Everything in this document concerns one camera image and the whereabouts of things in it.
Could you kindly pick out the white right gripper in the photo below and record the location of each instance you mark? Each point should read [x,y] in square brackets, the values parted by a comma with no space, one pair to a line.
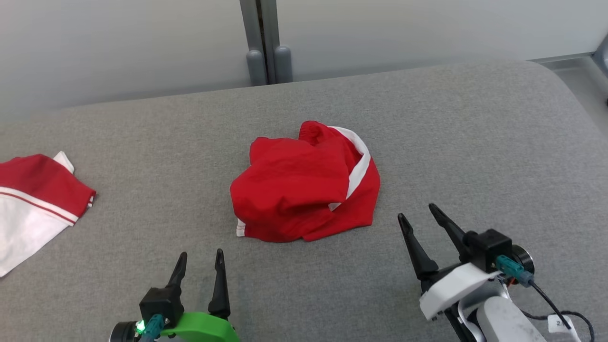
[456,287]

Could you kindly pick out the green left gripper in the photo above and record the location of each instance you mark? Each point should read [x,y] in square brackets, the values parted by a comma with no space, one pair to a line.
[204,327]

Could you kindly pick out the red shorts white stripe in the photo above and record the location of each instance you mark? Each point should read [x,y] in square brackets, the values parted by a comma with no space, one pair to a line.
[294,185]

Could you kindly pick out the red basketball jersey number 23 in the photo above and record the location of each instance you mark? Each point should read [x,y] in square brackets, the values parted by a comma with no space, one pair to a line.
[33,199]

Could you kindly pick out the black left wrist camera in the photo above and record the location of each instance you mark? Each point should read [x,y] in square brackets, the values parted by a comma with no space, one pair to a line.
[161,301]

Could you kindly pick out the grey floor rail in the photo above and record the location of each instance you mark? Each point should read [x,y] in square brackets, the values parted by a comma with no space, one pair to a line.
[565,59]

